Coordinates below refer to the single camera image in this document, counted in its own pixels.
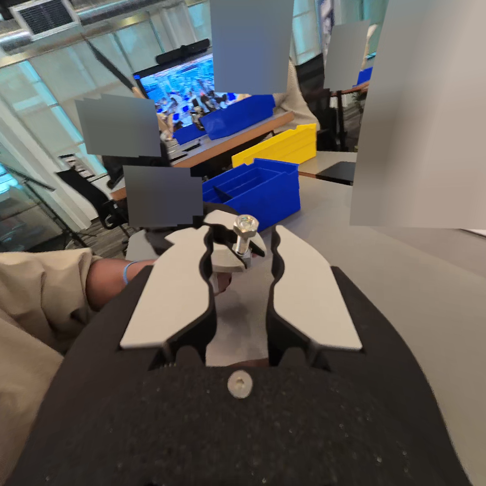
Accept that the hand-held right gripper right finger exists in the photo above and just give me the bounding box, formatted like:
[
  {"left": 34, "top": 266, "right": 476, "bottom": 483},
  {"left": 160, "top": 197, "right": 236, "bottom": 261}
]
[{"left": 266, "top": 225, "right": 363, "bottom": 359}]

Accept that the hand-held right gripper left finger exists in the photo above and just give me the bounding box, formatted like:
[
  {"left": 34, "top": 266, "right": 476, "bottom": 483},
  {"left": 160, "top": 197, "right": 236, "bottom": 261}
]
[{"left": 120, "top": 225, "right": 218, "bottom": 357}]

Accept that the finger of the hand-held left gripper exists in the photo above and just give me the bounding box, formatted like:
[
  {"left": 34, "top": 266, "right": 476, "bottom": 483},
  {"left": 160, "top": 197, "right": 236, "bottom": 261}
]
[
  {"left": 166, "top": 227, "right": 251, "bottom": 274},
  {"left": 204, "top": 210, "right": 268, "bottom": 259}
]

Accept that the steel hex bolt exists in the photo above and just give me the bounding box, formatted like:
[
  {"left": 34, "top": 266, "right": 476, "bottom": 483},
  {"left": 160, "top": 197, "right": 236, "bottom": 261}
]
[{"left": 234, "top": 228, "right": 253, "bottom": 258}]

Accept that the blue bin with black divider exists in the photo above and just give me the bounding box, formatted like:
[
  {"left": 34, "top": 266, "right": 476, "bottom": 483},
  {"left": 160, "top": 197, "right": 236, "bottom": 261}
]
[{"left": 202, "top": 158, "right": 301, "bottom": 230}]

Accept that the person's left forearm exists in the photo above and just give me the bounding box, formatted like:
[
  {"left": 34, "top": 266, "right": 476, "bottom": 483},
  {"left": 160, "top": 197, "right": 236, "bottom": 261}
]
[{"left": 85, "top": 257, "right": 160, "bottom": 310}]

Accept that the blue wristband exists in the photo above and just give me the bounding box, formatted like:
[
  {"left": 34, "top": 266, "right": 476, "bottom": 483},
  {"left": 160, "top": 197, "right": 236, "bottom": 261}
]
[{"left": 122, "top": 260, "right": 156, "bottom": 286}]

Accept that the wooden rear table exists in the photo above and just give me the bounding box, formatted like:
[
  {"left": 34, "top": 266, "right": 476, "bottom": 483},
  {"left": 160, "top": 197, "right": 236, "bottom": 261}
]
[{"left": 110, "top": 111, "right": 297, "bottom": 202}]

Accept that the yellow plastic bin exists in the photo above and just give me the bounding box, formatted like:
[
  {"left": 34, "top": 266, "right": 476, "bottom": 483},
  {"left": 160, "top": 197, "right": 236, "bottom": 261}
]
[{"left": 231, "top": 123, "right": 318, "bottom": 169}]

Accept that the black tripod stand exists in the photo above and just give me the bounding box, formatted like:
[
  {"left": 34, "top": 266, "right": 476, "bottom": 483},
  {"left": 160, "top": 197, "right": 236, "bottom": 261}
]
[{"left": 0, "top": 164, "right": 90, "bottom": 250}]

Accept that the black flat pad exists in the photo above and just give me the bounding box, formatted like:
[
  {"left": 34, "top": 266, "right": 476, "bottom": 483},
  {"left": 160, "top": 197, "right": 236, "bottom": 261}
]
[{"left": 315, "top": 160, "right": 357, "bottom": 187}]

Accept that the black video bar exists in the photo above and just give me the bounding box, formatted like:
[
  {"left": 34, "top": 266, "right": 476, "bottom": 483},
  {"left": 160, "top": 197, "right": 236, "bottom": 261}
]
[{"left": 155, "top": 40, "right": 212, "bottom": 66}]

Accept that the white ceiling vent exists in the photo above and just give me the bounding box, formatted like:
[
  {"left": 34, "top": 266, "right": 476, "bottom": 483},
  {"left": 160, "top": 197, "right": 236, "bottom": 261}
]
[{"left": 9, "top": 0, "right": 79, "bottom": 41}]

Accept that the wall video screen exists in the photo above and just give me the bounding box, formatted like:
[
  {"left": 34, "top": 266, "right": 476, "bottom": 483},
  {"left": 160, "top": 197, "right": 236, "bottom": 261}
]
[{"left": 133, "top": 53, "right": 256, "bottom": 134}]

